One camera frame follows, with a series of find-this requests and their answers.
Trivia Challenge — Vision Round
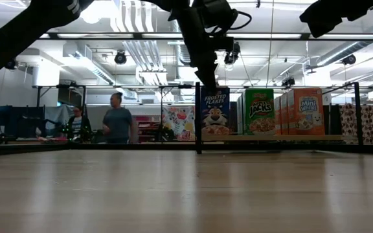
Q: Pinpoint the blue Frosted Flakes cereal box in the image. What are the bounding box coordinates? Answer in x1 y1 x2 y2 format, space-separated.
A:
201 86 231 136

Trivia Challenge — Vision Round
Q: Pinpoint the red storage shelf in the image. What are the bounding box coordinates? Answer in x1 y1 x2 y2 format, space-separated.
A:
133 115 161 143

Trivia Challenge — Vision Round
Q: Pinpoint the black background station frame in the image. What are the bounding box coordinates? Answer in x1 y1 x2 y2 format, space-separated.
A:
32 83 196 145

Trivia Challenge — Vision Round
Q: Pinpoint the brown patterned curtain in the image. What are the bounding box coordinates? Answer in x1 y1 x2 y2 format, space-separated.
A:
339 103 373 146

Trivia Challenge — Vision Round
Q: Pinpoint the black aluminium rig frame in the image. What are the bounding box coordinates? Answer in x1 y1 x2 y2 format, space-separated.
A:
0 142 373 156

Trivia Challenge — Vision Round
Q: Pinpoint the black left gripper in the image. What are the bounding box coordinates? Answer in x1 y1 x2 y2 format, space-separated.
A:
168 6 234 91

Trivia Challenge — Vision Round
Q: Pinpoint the person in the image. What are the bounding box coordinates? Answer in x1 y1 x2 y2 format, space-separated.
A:
102 92 135 144
66 105 92 143

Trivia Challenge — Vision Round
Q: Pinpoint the blue fabric divider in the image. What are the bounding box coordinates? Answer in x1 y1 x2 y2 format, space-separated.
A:
0 105 47 139

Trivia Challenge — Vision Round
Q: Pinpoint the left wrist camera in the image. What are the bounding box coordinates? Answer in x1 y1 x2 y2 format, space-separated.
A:
202 0 239 29

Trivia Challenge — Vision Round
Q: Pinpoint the floral patterned curtain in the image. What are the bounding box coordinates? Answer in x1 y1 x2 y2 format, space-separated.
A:
162 105 196 142

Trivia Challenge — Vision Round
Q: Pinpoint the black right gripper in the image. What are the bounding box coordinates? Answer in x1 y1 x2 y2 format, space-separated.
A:
299 0 373 39

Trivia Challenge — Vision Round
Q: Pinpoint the LED light bar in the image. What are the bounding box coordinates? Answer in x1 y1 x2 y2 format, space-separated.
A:
0 31 373 41

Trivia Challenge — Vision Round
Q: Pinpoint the black divider panel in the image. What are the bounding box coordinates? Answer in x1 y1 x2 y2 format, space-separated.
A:
324 105 340 135

